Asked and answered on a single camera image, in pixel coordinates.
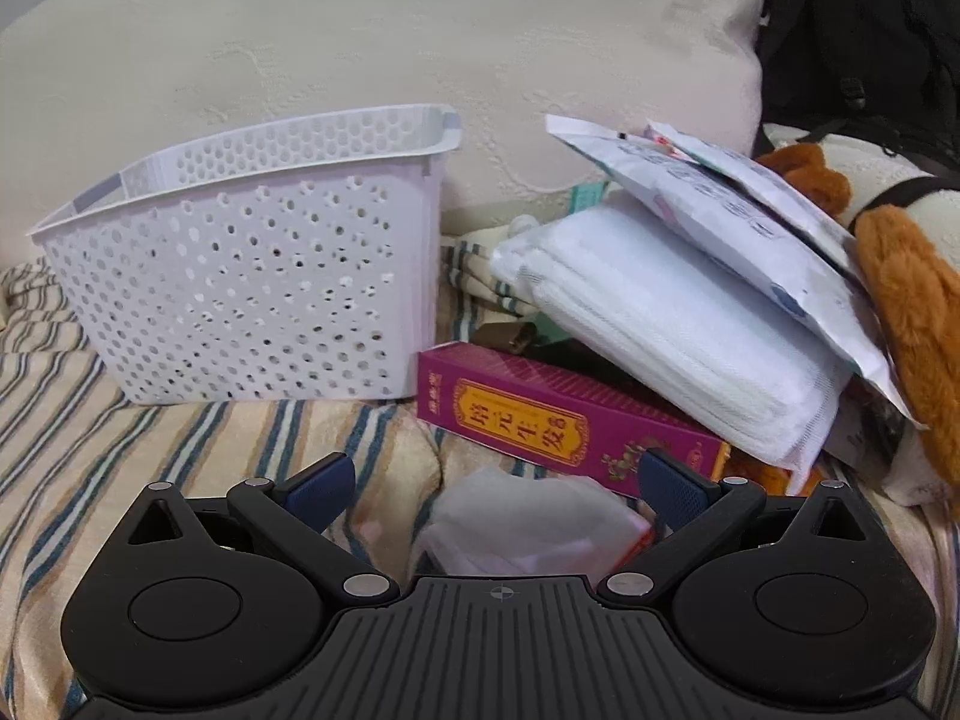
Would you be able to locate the cream embossed pillow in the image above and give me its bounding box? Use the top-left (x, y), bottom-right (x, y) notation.
top-left (2, 0), bottom-right (761, 265)

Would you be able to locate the white printed foil packet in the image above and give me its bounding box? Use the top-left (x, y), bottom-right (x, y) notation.
top-left (545, 114), bottom-right (913, 418)

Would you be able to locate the black backpack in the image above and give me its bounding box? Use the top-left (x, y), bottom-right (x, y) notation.
top-left (755, 0), bottom-right (960, 174)

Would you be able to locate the white mesh cloth pack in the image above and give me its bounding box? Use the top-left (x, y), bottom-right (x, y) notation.
top-left (491, 192), bottom-right (851, 494)

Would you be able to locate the magenta medicine box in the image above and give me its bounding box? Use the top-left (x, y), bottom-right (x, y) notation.
top-left (416, 341), bottom-right (731, 497)

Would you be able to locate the brown plush toy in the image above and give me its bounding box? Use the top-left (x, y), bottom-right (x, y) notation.
top-left (758, 135), bottom-right (958, 509)

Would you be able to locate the striped bed sheet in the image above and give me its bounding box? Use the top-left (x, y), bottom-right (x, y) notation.
top-left (0, 230), bottom-right (960, 720)

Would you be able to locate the crumpled white tissue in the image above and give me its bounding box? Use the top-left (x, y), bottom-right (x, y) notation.
top-left (413, 466), bottom-right (652, 583)

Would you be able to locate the white perforated plastic basket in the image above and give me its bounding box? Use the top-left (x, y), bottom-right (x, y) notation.
top-left (31, 104), bottom-right (462, 405)

